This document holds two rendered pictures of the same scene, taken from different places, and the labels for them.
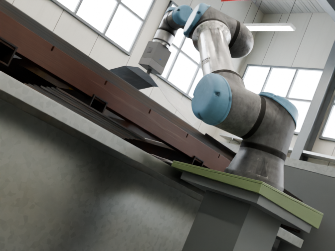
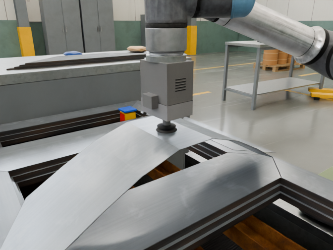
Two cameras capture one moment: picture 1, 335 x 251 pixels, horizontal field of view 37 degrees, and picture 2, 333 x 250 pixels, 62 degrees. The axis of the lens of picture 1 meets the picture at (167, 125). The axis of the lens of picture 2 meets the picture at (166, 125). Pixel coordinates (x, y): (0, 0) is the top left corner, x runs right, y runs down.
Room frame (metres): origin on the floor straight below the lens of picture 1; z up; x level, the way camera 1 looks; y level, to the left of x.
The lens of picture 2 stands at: (1.85, 0.68, 1.24)
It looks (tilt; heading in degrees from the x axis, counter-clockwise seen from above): 20 degrees down; 277
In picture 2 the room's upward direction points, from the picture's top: straight up
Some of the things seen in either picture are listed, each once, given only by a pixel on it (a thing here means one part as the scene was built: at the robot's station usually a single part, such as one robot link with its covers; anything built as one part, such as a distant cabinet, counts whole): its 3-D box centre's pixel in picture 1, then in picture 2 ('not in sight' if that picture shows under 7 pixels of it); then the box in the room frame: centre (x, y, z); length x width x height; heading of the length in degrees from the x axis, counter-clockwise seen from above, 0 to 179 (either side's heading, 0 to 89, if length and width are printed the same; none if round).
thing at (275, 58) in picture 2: not in sight; (280, 54); (-0.40, -7.75, 0.38); 1.20 x 0.80 x 0.77; 35
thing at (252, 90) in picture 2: not in sight; (277, 69); (0.55, -4.27, 0.49); 1.80 x 0.70 x 0.99; 39
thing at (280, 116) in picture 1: (269, 123); not in sight; (1.21, -0.23, 0.87); 0.13 x 0.12 x 0.14; 108
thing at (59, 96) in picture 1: (71, 110); not in sight; (1.17, 0.22, 0.70); 0.39 x 0.12 x 0.04; 133
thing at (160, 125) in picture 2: not in sight; (166, 123); (1.91, 0.15, 1.05); 0.04 x 0.04 x 0.02
